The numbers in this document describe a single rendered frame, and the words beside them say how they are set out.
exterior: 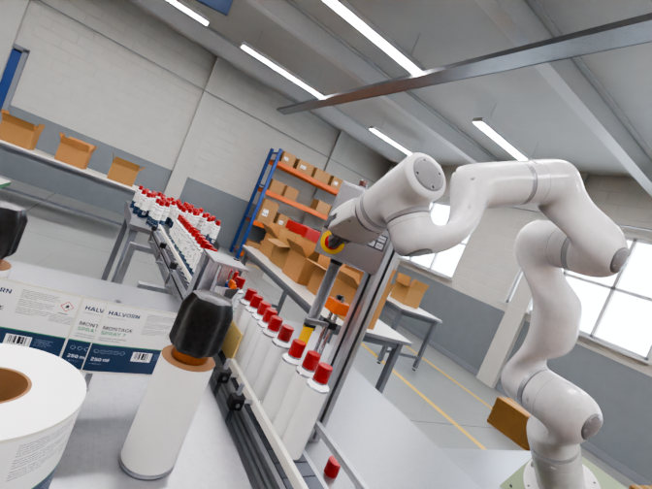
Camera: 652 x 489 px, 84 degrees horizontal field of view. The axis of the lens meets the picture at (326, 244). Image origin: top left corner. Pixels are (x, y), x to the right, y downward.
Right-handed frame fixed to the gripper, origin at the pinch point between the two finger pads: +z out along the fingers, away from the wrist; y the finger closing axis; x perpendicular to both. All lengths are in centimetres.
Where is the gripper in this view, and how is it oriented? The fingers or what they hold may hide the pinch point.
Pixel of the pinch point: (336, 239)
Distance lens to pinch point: 84.3
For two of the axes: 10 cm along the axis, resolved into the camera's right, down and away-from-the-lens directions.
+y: -8.8, -3.5, -3.3
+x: -1.9, 8.8, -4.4
